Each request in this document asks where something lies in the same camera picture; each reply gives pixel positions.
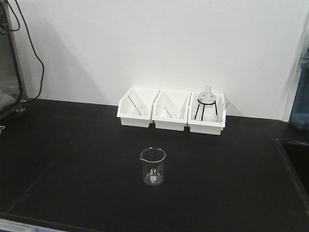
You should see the black tripod stand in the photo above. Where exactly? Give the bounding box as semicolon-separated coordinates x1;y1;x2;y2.
194;98;218;120

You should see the black lab sink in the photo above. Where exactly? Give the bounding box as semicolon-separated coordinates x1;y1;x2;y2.
275;138;309;215

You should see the beaker in left bin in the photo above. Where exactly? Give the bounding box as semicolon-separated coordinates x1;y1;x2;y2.
134;105;147;116

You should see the right white plastic bin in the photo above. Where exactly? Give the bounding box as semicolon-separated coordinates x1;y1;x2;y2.
187;92;225;135

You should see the glass fronted cabinet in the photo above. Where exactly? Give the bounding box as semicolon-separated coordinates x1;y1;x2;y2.
0;0;27;119

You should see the large glass beaker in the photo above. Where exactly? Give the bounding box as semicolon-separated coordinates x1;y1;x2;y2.
139;147;166;187

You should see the blue container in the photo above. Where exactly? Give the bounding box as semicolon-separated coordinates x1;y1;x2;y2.
289;50;309;131

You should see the middle white plastic bin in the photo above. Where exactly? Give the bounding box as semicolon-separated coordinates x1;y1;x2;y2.
152;89;191;131

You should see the black power cable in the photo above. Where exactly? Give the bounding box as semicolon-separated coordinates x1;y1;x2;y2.
0;0;45;100

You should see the round-bottom glass flask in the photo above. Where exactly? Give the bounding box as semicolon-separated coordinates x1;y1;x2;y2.
197;86;216;108

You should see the white plastic bin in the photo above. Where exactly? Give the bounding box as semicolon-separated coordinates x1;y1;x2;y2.
187;92;225;135
152;89;191;131
117;87;160;128

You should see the beaker in middle bin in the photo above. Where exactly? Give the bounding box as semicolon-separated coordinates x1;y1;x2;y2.
167;109;178;119

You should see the left white plastic bin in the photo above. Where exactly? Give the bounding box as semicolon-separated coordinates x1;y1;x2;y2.
117;87;160;128

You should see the glass funnel in right bin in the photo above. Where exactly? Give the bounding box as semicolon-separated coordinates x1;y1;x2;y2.
220;97;230;123

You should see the beaker in bin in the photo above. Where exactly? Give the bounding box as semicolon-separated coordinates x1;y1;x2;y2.
167;109;178;119
134;105;147;116

